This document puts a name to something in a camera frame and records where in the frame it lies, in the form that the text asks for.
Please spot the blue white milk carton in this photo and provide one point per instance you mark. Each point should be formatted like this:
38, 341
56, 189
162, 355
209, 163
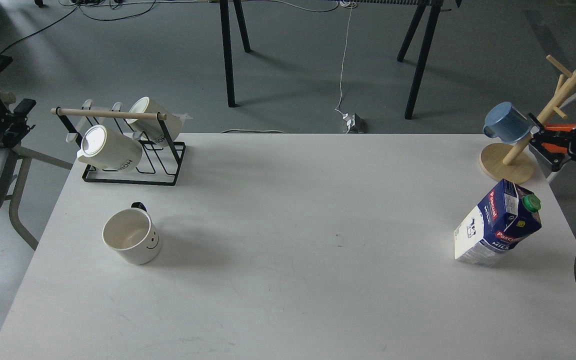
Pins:
506, 215

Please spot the white smiley mug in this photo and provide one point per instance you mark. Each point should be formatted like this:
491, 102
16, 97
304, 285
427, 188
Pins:
133, 235

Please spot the orange mug on tree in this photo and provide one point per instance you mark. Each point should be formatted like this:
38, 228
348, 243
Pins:
567, 127

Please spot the wooden mug tree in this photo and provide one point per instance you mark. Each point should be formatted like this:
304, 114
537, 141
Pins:
510, 162

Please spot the blue mug on tree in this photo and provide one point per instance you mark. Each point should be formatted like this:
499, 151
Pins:
505, 122

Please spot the black table legs right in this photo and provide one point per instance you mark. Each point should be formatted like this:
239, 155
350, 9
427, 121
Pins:
435, 8

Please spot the grey power adapter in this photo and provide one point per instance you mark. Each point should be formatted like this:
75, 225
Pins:
354, 123

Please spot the white mug rear rack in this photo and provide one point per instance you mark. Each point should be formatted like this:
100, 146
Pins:
151, 127

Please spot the white mug rack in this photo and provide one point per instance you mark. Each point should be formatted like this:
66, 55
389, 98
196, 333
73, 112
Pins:
110, 150
151, 127

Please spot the white mug front rack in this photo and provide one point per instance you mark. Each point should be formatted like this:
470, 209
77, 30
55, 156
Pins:
110, 150

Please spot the black wire mug rack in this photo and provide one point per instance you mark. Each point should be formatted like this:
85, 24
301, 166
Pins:
159, 166

